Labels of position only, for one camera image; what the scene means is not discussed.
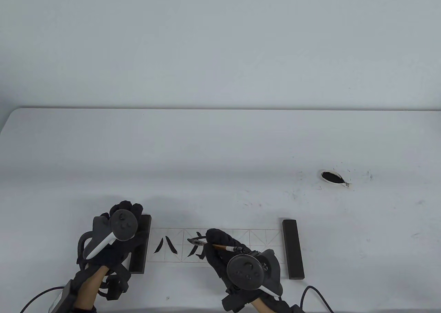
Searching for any person's right hand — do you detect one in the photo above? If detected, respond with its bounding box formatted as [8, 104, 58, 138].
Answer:
[205, 228, 255, 289]

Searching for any person's left hand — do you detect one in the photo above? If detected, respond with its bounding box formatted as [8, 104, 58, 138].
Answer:
[78, 200, 149, 272]

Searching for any bamboo Chinese brush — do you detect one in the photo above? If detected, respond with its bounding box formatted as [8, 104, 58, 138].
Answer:
[187, 237, 254, 256]

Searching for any black paperweight bar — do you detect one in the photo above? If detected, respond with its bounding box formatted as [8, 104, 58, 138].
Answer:
[129, 214, 152, 274]
[282, 219, 305, 280]

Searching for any red grid calligraphy paper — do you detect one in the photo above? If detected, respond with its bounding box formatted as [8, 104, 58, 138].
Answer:
[148, 228, 286, 264]

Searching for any person's left forearm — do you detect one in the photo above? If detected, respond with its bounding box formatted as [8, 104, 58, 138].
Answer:
[74, 265, 109, 313]

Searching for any person's right forearm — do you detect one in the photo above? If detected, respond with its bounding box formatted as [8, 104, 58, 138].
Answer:
[252, 297, 273, 313]

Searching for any black labelled box left wrist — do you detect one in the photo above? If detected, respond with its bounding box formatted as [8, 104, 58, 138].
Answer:
[50, 280, 74, 313]

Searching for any small white ink dish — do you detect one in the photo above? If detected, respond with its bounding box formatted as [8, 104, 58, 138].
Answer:
[319, 169, 352, 189]

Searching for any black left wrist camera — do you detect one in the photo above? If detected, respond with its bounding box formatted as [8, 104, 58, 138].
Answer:
[103, 273, 131, 301]

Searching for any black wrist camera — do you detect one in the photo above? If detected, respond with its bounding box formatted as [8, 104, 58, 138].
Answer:
[103, 273, 131, 301]
[222, 289, 254, 312]

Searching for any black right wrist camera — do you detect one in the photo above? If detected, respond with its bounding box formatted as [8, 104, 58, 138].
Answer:
[222, 289, 254, 312]

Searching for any black braided cable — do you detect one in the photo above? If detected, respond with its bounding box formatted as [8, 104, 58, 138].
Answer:
[20, 286, 66, 313]
[299, 285, 336, 313]

